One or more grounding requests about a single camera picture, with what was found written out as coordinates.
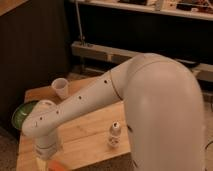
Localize small white bottle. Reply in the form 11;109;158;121
108;122;121;148

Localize orange pepper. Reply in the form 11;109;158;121
48;160;68;171

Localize white plastic cup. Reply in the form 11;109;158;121
51;78;69;99

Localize metal shelf rail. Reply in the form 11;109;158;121
71;41;213;82

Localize vertical metal pole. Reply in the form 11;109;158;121
75;0;85;45

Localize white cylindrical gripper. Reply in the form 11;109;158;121
35;129;62;171

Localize upper white shelf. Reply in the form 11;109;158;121
69;0;213;22

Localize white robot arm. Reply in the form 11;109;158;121
22;53;205;171

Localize green bowl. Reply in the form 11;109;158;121
11;100;38;130

